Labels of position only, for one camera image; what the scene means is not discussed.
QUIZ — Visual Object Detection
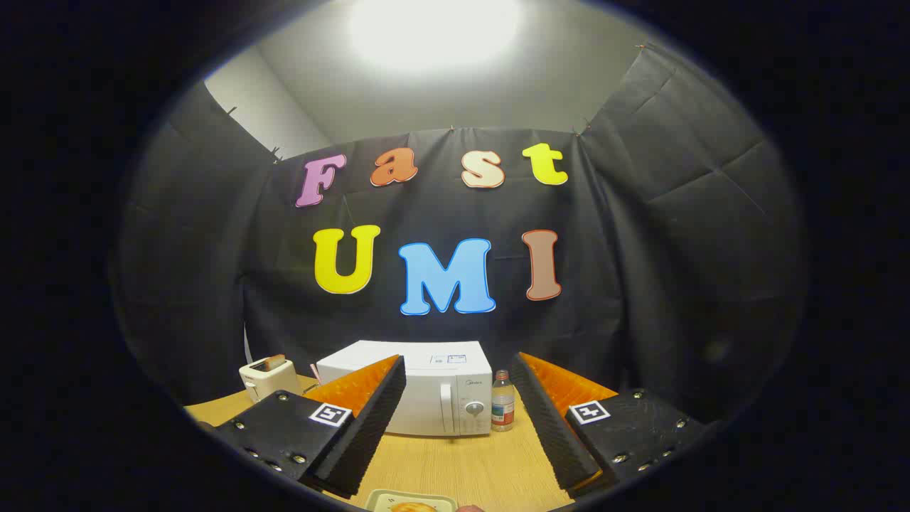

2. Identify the clear plastic water bottle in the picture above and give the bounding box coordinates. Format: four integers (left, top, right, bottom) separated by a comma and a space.
491, 370, 515, 432

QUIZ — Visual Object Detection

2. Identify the white microwave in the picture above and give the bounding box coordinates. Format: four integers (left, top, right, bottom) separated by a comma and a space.
316, 340, 493, 437

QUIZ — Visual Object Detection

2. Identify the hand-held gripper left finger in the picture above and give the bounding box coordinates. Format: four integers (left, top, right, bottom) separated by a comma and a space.
213, 354, 407, 498

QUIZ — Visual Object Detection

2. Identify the cream toaster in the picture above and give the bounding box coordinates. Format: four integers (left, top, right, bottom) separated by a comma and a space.
239, 354, 303, 403

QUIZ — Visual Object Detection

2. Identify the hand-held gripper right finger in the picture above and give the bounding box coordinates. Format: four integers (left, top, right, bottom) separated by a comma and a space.
510, 351, 712, 498

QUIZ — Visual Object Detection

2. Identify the cream square plate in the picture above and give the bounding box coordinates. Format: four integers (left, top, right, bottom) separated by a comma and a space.
365, 489, 458, 512

